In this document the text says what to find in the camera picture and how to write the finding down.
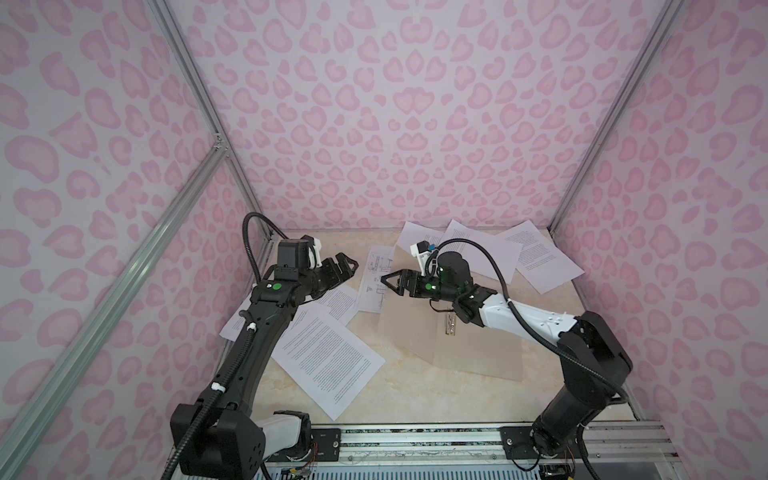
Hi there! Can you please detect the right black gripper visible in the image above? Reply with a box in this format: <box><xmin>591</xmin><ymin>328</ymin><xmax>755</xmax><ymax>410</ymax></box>
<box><xmin>383</xmin><ymin>268</ymin><xmax>461</xmax><ymax>302</ymax></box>

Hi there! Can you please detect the beige paper folder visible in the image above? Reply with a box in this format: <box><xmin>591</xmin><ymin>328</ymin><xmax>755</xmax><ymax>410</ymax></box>
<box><xmin>378</xmin><ymin>247</ymin><xmax>524</xmax><ymax>381</ymax></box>

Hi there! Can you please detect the large text sheet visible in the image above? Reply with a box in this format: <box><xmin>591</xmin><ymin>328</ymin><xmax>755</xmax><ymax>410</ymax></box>
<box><xmin>272</xmin><ymin>306</ymin><xmax>385</xmax><ymax>420</ymax></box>

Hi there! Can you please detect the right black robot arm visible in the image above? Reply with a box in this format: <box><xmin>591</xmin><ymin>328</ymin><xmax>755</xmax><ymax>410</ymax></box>
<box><xmin>381</xmin><ymin>251</ymin><xmax>633</xmax><ymax>458</ymax></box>

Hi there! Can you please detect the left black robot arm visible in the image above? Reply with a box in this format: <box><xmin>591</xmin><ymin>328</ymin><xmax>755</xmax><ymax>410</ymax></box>
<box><xmin>162</xmin><ymin>236</ymin><xmax>359</xmax><ymax>479</ymax></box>

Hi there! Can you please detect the text sheet behind left gripper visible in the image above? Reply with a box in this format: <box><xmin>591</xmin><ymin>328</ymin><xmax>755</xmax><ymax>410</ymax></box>
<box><xmin>299</xmin><ymin>284</ymin><xmax>358</xmax><ymax>326</ymax></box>

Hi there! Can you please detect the diagram sheet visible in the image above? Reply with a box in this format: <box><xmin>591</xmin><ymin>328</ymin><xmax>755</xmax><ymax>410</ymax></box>
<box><xmin>357</xmin><ymin>245</ymin><xmax>395</xmax><ymax>314</ymax></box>

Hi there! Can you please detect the text sheet centre back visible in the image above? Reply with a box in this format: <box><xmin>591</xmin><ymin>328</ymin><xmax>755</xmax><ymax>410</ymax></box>
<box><xmin>396</xmin><ymin>222</ymin><xmax>444</xmax><ymax>255</ymax></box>

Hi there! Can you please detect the text sheet back overlapping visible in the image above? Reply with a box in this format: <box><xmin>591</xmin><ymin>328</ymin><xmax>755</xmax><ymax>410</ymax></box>
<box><xmin>439</xmin><ymin>220</ymin><xmax>523</xmax><ymax>284</ymax></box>

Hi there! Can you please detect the text sheet far left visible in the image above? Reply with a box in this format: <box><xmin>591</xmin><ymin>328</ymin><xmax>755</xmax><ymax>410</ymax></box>
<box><xmin>219</xmin><ymin>297</ymin><xmax>251</xmax><ymax>342</ymax></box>

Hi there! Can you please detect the text sheet back right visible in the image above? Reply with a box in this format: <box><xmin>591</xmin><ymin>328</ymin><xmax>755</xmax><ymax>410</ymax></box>
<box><xmin>498</xmin><ymin>221</ymin><xmax>584</xmax><ymax>294</ymax></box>

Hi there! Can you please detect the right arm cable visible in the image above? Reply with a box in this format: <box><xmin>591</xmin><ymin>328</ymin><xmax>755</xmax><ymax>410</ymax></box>
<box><xmin>428</xmin><ymin>237</ymin><xmax>628</xmax><ymax>403</ymax></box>

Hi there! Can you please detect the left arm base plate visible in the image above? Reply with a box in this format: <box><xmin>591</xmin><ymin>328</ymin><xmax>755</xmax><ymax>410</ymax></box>
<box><xmin>267</xmin><ymin>428</ymin><xmax>342</xmax><ymax>464</ymax></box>

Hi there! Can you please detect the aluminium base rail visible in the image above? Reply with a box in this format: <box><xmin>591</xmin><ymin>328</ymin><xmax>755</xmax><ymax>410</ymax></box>
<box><xmin>161</xmin><ymin>421</ymin><xmax>685</xmax><ymax>480</ymax></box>

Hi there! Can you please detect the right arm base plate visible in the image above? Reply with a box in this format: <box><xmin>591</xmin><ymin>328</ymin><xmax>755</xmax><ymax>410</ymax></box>
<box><xmin>499</xmin><ymin>425</ymin><xmax>583</xmax><ymax>460</ymax></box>

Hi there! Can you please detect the left corner aluminium post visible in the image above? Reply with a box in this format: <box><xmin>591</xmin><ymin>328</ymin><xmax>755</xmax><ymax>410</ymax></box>
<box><xmin>146</xmin><ymin>0</ymin><xmax>262</xmax><ymax>212</ymax></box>

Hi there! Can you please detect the corner aluminium post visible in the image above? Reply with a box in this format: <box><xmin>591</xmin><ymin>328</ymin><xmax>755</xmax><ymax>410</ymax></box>
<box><xmin>547</xmin><ymin>0</ymin><xmax>687</xmax><ymax>238</ymax></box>
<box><xmin>146</xmin><ymin>0</ymin><xmax>262</xmax><ymax>212</ymax></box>

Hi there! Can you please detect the diagonal aluminium frame bar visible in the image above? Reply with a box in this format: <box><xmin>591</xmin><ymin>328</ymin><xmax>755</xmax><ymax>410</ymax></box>
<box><xmin>1</xmin><ymin>144</ymin><xmax>228</xmax><ymax>479</ymax></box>

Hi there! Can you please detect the right corner aluminium post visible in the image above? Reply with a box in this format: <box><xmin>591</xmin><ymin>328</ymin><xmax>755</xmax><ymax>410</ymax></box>
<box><xmin>547</xmin><ymin>0</ymin><xmax>687</xmax><ymax>238</ymax></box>

